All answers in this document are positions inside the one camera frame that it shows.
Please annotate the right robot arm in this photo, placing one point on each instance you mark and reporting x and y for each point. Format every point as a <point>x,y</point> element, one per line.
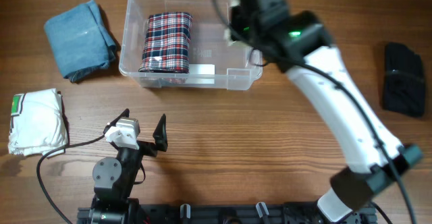
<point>302,49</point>

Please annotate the folded white graphic t-shirt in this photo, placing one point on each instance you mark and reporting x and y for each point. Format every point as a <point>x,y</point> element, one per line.
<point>37,124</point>

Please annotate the red plaid shirt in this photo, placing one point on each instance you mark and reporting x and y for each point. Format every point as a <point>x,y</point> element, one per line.
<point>167,43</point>

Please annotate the folded blue denim jeans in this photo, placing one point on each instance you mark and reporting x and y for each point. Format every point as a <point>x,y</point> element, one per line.
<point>80,42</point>

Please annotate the black knit garment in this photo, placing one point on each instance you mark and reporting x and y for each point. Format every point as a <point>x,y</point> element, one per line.
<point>404,88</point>

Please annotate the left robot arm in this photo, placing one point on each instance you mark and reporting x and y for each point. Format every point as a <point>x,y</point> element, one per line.
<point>114,177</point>

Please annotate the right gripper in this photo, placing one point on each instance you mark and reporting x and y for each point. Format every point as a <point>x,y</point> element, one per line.
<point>239,32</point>

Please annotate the clear plastic storage bin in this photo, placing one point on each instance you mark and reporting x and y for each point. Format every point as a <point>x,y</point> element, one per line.
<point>213,63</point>

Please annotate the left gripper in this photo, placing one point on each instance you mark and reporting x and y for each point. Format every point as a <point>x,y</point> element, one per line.
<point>160,140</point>

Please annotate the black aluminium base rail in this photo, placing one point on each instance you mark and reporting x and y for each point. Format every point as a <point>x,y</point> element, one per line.
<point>287,213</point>

